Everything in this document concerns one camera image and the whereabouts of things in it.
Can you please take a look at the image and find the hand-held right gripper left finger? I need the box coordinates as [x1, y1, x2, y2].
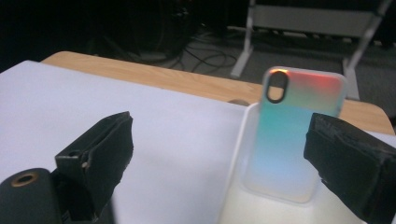
[50, 110, 134, 224]

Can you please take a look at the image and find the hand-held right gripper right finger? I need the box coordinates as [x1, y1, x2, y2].
[303, 112, 396, 224]

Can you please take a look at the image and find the iridescent phone case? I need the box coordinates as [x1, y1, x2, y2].
[242, 65, 348, 204]

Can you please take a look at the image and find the white plastic tray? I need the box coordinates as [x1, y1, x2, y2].
[218, 102, 396, 224]

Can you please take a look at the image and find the white metal stand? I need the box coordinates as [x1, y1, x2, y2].
[230, 0, 394, 101]

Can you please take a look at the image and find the black floor cable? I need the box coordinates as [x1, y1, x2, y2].
[174, 31, 239, 75]

